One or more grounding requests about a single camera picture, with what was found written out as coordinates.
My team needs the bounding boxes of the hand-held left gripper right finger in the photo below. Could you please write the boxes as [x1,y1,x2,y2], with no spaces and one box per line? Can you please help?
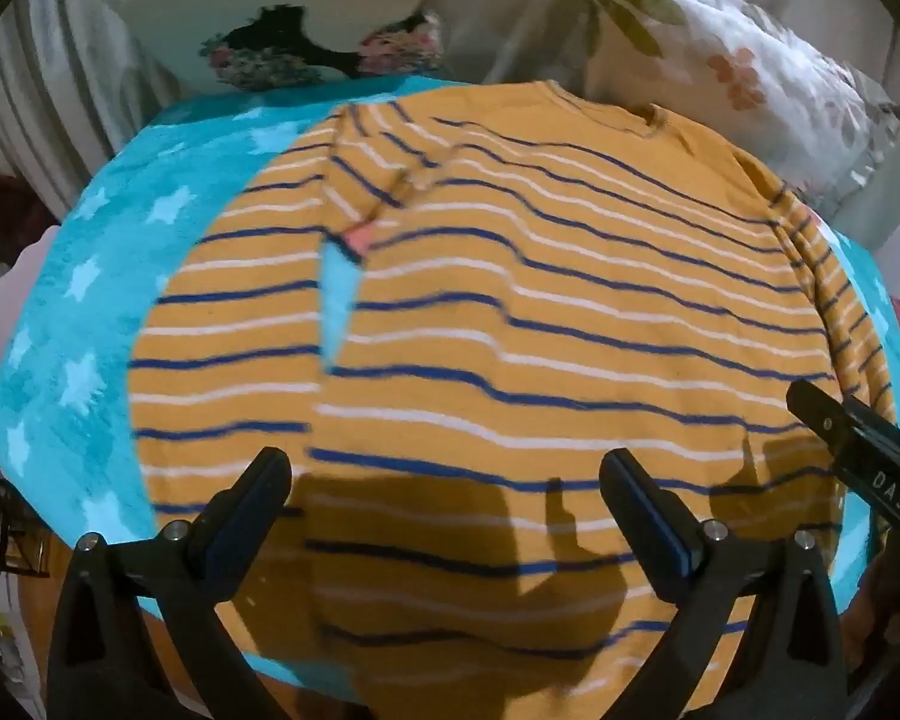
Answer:
[598,448,849,720]

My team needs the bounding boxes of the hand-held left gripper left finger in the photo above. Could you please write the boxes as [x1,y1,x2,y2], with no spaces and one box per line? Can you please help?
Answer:
[49,446,294,720]

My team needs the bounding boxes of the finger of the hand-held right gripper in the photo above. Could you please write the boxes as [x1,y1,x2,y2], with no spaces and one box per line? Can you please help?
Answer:
[787,379,900,534]

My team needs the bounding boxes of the orange striped sweater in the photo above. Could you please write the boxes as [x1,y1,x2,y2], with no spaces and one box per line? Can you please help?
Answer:
[129,79,900,720]

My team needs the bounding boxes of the person's right hand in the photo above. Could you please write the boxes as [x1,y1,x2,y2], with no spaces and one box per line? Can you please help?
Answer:
[844,540,900,685]

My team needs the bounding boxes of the turquoise star printed blanket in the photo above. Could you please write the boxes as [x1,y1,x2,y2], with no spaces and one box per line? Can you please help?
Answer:
[0,75,900,700]

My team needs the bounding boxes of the black metal rack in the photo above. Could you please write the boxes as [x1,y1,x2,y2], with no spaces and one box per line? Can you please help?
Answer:
[0,465,51,580]

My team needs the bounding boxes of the dark red cloth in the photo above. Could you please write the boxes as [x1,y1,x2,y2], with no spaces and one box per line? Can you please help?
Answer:
[0,175,62,268]

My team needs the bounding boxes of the white floral leaf pillow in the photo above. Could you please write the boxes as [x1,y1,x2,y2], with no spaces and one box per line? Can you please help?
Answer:
[574,0,900,220]

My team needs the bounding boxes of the grey striped curtain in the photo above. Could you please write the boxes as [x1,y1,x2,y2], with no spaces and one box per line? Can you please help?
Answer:
[0,0,162,192]

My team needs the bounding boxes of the white figure print pillow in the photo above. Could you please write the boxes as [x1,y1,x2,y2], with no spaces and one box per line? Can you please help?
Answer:
[96,0,448,95]

